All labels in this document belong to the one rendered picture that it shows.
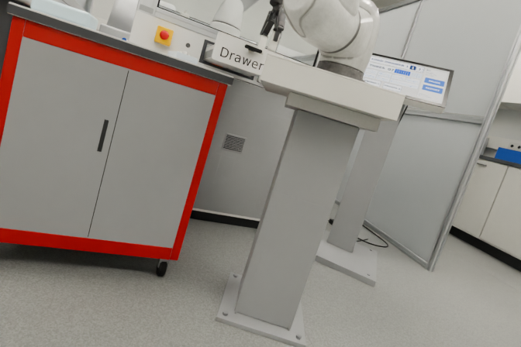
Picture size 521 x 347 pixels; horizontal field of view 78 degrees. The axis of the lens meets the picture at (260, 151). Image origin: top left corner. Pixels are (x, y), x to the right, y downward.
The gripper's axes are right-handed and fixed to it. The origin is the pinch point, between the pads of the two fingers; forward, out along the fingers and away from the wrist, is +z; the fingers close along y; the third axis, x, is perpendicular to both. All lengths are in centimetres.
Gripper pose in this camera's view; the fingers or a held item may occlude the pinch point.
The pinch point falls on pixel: (265, 49)
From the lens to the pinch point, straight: 130.5
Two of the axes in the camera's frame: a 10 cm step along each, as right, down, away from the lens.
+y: -3.2, -2.2, 9.2
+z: -2.9, 9.5, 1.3
